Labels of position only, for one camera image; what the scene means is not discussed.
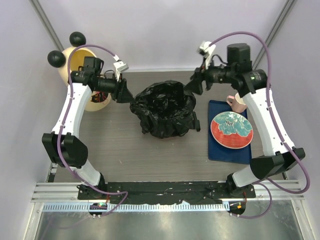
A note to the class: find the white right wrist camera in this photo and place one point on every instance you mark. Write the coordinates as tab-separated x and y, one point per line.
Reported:
206	49

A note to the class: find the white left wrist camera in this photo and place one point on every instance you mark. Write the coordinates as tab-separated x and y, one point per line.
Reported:
119	68

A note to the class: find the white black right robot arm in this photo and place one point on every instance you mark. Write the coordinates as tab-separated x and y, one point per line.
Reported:
279	152

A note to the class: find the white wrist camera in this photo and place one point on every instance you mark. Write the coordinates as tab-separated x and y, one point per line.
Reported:
206	49
119	68

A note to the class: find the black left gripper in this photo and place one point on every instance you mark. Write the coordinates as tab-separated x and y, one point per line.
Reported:
122	94

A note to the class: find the white slotted cable duct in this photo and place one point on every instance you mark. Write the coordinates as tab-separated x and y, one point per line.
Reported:
137	208

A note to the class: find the pink ceramic mug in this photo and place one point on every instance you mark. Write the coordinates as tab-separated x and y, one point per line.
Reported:
236	103

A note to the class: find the black trash bag roll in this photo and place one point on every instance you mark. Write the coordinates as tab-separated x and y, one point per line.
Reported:
196	122

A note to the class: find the red teal floral plate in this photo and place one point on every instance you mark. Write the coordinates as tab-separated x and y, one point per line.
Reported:
231	130

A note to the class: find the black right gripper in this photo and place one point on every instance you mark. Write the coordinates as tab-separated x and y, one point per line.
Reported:
195	85

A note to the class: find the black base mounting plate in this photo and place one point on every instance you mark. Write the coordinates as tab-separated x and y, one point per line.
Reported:
166	193

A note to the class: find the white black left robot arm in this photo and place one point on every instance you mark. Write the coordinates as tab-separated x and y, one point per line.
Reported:
62	144

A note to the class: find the dark blue tray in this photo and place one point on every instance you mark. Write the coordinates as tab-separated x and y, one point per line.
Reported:
217	152

